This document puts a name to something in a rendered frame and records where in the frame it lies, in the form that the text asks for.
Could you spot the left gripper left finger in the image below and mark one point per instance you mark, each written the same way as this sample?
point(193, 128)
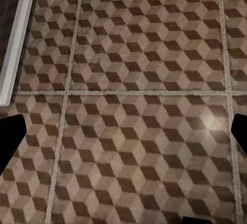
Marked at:
point(12, 131)

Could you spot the shower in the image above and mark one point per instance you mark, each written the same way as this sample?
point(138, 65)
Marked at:
point(13, 53)

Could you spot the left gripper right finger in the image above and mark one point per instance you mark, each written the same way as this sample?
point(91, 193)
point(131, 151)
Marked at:
point(239, 130)

